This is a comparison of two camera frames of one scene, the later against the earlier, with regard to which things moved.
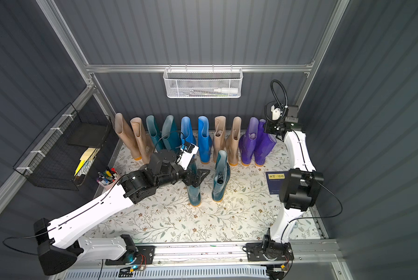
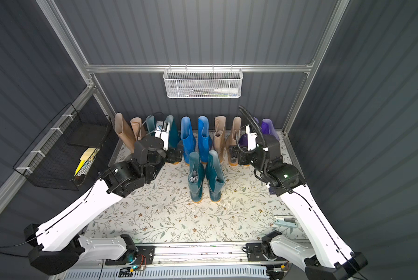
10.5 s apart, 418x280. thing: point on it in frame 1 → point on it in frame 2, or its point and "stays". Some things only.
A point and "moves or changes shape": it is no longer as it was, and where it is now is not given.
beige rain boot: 232,142 stays
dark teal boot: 154,132 stays
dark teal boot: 170,133 stays
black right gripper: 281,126 → 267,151
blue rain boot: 186,132 stays
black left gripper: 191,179 → 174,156
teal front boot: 194,193 stays
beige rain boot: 124,130 stays
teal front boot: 222,172 moves or changes shape
